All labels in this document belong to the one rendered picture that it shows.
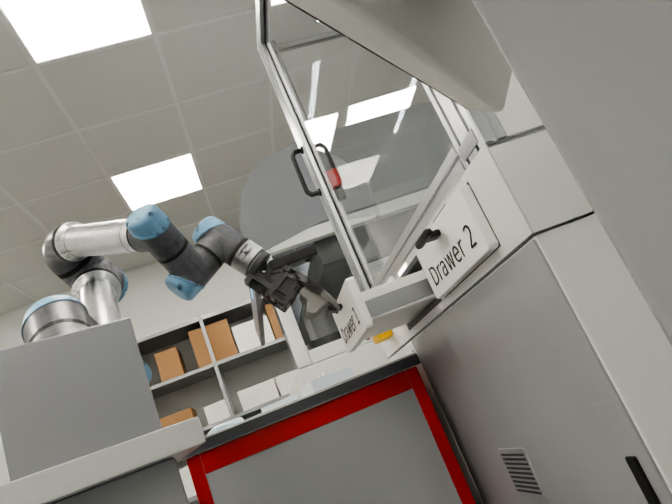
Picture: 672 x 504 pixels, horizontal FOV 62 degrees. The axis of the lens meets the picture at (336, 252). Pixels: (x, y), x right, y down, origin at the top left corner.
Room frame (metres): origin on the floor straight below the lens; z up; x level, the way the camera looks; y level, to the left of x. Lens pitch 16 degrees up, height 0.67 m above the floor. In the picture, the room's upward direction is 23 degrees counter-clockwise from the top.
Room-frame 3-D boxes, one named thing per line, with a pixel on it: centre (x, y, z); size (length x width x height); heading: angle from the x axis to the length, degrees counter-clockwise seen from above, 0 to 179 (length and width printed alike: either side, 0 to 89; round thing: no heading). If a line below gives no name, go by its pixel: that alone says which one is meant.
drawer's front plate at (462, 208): (0.97, -0.19, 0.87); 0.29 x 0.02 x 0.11; 13
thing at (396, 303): (1.29, -0.18, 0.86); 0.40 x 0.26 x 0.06; 103
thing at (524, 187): (1.34, -0.60, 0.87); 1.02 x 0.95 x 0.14; 13
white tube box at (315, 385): (1.49, 0.15, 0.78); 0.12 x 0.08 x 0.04; 121
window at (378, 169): (1.24, -0.15, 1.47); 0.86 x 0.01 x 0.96; 13
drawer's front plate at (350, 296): (1.24, 0.03, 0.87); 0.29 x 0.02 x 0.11; 13
